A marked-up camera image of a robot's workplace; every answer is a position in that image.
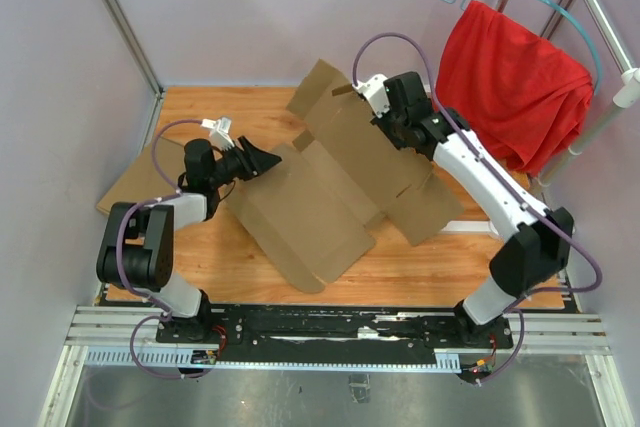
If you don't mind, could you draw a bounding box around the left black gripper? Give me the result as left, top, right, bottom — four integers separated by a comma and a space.
209, 136, 282, 188

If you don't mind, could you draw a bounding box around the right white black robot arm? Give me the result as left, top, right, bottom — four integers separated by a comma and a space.
355, 71, 574, 347

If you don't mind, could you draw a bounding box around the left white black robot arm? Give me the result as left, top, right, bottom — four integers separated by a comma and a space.
96, 136, 282, 343

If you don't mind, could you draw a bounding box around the folded brown cardboard box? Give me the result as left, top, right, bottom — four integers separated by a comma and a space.
96, 138, 184, 215

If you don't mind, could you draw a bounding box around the red cloth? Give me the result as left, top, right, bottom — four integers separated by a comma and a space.
433, 0, 594, 176

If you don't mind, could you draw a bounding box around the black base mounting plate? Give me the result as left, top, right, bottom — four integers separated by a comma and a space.
156, 304, 514, 363

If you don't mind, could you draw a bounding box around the white clothes rack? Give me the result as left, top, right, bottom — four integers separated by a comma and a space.
439, 0, 640, 241

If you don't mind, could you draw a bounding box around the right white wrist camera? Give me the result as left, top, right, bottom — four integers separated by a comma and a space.
354, 74, 390, 118

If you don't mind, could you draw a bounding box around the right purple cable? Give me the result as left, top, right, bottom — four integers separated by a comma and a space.
352, 32, 604, 378

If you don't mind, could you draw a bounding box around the purple cable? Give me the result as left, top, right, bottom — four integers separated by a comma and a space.
115, 119, 221, 381
352, 32, 604, 378

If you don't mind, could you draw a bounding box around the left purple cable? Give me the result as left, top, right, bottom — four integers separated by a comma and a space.
115, 119, 221, 381

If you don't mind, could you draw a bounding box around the grey slotted cable duct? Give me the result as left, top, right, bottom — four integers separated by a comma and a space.
84, 346, 461, 374

